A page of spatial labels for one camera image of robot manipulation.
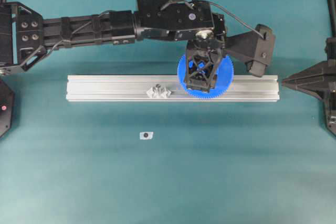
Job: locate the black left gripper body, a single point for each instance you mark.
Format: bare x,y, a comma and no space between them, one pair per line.
202,60

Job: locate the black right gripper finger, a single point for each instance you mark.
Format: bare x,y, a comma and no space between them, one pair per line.
320,95
315,73

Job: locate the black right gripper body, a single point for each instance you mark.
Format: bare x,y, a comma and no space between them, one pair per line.
329,103

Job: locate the large blue plastic gear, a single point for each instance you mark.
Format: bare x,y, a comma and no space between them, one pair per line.
225,74

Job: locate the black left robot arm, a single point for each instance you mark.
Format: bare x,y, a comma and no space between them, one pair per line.
27,37

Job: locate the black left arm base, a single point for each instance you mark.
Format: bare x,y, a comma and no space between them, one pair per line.
6,104

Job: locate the small white marker sticker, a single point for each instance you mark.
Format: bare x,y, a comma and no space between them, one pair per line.
146,135

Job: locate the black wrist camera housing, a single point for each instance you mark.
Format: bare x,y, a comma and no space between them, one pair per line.
254,50

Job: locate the clear bracket with short shaft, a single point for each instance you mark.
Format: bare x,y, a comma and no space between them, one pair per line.
158,92

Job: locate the long aluminium extrusion rail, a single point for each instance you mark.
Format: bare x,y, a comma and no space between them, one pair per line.
81,88

